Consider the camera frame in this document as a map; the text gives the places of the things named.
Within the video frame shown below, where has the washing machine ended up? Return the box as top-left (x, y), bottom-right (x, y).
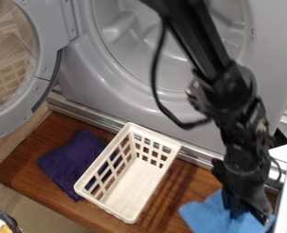
top-left (0, 0), bottom-right (287, 171)

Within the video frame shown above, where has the black cable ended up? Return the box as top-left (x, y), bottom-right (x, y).
top-left (149, 17), bottom-right (213, 131)

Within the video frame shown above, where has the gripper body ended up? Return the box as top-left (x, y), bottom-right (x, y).
top-left (210, 157), bottom-right (272, 208)

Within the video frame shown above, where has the purple cloth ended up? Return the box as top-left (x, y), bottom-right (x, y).
top-left (36, 128), bottom-right (110, 203)

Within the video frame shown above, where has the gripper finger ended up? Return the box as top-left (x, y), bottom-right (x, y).
top-left (243, 199), bottom-right (275, 227)
top-left (220, 190), bottom-right (247, 220)

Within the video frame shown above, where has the white plastic basket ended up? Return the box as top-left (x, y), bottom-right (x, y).
top-left (72, 121), bottom-right (184, 225)

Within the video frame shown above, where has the blue cloth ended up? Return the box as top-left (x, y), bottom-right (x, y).
top-left (178, 188), bottom-right (277, 233)

